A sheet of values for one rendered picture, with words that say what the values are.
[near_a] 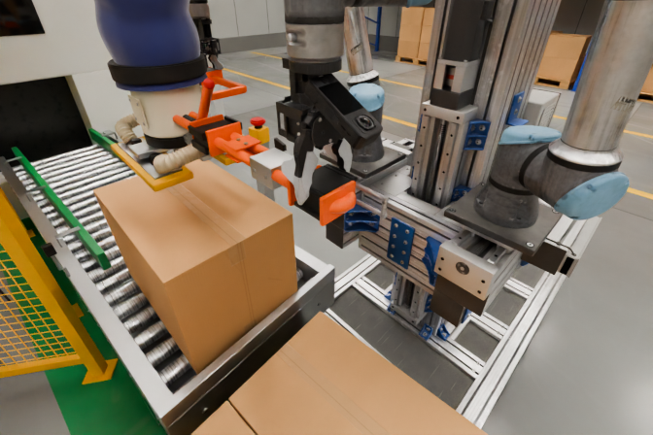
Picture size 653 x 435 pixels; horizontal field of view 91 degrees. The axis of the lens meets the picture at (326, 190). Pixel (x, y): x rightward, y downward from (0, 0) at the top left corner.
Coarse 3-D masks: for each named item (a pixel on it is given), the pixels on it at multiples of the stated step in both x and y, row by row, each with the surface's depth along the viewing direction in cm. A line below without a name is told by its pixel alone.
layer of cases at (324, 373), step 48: (336, 336) 109; (288, 384) 96; (336, 384) 96; (384, 384) 96; (240, 432) 85; (288, 432) 85; (336, 432) 85; (384, 432) 85; (432, 432) 85; (480, 432) 85
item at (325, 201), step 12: (324, 168) 55; (288, 180) 51; (312, 180) 51; (324, 180) 51; (336, 180) 51; (348, 180) 51; (288, 192) 53; (312, 192) 49; (324, 192) 48; (336, 192) 48; (348, 192) 50; (312, 204) 51; (324, 204) 47; (312, 216) 51; (324, 216) 48; (336, 216) 51
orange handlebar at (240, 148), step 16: (224, 80) 113; (224, 96) 102; (192, 112) 84; (224, 144) 66; (240, 144) 66; (256, 144) 66; (240, 160) 64; (272, 176) 57; (352, 192) 51; (336, 208) 48
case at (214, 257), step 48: (96, 192) 110; (144, 192) 110; (192, 192) 110; (240, 192) 110; (144, 240) 89; (192, 240) 89; (240, 240) 89; (288, 240) 104; (144, 288) 114; (192, 288) 83; (240, 288) 96; (288, 288) 114; (192, 336) 89; (240, 336) 104
